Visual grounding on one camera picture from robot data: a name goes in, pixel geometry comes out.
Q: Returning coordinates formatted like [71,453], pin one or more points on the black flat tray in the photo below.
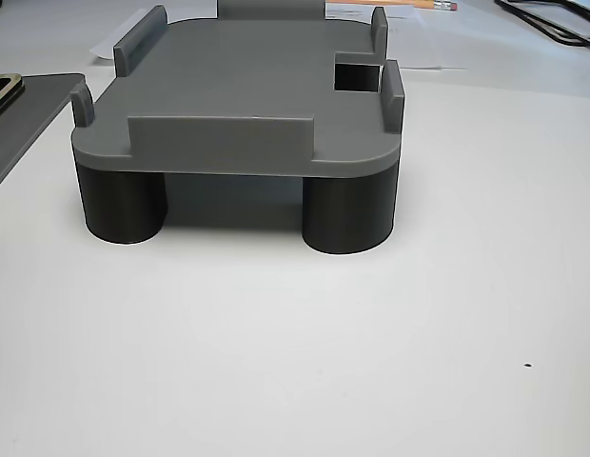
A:
[33,114]

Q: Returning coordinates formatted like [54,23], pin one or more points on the white paper sheet with print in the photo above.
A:
[418,43]

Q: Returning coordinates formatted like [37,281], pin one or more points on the grey holder with black legs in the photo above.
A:
[228,71]

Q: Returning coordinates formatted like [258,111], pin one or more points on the yellow pencil with pink eraser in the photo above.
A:
[438,4]

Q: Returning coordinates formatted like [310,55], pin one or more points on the black rectangular frame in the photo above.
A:
[568,39]
[523,9]

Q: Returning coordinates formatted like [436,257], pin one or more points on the rectangular frame with olive edge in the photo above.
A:
[9,88]

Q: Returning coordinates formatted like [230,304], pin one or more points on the blank white paper sheet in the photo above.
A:
[107,47]

